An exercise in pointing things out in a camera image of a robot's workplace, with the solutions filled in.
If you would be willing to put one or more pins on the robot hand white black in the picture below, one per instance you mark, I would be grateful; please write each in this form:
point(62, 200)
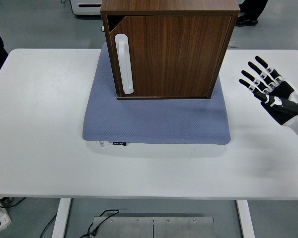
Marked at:
point(285, 106)

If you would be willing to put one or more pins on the brown wooden cabinet door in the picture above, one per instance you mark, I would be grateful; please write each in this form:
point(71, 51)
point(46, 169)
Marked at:
point(176, 54)

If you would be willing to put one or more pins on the brown wooden cabinet body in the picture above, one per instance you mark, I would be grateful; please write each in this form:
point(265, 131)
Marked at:
point(169, 5)

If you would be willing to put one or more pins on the white table leg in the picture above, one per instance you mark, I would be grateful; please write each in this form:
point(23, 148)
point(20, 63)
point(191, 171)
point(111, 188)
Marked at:
point(60, 218)
point(245, 218)

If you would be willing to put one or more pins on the blue textured mat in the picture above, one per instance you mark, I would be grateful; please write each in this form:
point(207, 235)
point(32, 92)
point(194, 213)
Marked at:
point(151, 121)

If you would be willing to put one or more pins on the grey metal plate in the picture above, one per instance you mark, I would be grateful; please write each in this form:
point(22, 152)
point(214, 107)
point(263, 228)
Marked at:
point(183, 228)
point(124, 228)

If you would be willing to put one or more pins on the black mat label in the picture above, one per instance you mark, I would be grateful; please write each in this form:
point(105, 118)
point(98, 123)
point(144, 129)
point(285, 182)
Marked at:
point(120, 143)

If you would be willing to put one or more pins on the white mat tag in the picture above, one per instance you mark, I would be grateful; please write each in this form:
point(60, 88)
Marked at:
point(104, 143)

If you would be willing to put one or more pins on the white floor appliance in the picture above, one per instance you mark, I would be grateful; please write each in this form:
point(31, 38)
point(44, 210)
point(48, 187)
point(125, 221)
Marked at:
point(87, 7)

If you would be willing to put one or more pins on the white power strip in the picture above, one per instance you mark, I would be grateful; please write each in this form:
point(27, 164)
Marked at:
point(0, 220)

